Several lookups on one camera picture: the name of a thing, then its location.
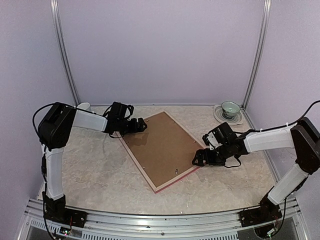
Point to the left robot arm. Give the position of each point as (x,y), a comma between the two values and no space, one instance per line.
(54,132)

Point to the aluminium post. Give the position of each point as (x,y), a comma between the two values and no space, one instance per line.
(54,6)
(258,53)

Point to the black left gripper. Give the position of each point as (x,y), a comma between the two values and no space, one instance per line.
(135,129)

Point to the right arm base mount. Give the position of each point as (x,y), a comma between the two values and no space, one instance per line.
(260,216)

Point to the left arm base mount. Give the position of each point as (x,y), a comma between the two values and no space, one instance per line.
(70,217)

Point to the aluminium front rail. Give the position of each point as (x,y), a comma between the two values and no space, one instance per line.
(104,225)

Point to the white paper cup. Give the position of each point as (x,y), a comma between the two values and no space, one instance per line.
(84,106)

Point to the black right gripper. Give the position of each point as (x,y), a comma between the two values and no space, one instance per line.
(200,153)

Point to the pink wooden picture frame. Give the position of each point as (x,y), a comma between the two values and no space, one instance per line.
(155,188)

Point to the left aluminium post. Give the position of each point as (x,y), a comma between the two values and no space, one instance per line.
(54,6)

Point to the right aluminium post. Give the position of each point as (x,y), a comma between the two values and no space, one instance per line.
(258,53)

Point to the green teacup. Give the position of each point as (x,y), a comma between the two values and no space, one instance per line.
(230,109)

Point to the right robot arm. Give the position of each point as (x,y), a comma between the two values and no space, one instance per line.
(301,137)

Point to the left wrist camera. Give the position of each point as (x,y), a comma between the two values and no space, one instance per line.
(118,111)

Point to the brown backing board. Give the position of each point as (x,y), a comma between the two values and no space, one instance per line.
(160,150)

